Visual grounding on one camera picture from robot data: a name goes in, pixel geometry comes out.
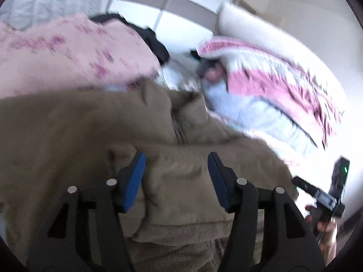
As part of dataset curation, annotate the pink floral cloth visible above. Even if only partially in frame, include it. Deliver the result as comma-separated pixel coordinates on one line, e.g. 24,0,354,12
0,14,161,98

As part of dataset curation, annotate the light blue quilt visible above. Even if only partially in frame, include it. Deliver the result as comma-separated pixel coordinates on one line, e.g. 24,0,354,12
200,62,319,159

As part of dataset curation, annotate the person's right hand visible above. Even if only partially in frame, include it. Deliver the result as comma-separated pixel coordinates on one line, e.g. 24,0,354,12
305,205,338,263

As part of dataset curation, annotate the pink and white striped blanket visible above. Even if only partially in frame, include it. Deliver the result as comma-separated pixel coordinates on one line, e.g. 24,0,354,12
197,35,344,151

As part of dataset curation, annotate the grey quilted bedspread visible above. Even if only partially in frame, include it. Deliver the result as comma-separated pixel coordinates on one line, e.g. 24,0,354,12
0,0,123,32

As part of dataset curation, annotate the white pillow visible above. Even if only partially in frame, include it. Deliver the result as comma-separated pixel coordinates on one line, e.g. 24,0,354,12
216,2,345,107

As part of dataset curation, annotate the brown fleece jacket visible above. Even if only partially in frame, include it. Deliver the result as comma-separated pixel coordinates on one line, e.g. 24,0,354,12
0,81,299,272

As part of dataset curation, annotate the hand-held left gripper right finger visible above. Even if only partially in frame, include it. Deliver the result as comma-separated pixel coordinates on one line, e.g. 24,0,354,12
207,152,326,272

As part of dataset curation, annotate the white wardrobe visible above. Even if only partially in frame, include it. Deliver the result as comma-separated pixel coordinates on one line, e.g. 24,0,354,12
107,0,241,63

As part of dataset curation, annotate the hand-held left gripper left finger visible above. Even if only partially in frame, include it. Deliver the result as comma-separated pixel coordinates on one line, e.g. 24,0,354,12
26,151,147,272

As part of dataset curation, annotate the black garment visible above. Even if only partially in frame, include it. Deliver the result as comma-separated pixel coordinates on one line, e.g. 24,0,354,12
90,14,171,66

